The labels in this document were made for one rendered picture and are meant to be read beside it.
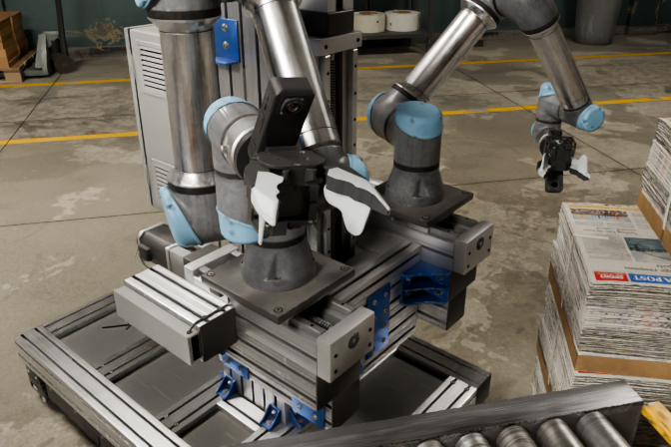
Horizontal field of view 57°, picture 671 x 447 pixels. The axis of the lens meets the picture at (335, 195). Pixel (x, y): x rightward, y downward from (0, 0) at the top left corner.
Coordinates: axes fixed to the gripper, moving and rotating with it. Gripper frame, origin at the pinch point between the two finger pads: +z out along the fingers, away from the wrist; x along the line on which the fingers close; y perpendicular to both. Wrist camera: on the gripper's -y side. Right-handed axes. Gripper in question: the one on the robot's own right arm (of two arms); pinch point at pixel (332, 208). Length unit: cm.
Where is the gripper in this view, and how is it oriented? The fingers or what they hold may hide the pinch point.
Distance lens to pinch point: 56.4
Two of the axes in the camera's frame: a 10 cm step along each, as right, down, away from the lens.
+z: 4.1, 3.9, -8.3
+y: -1.1, 9.2, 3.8
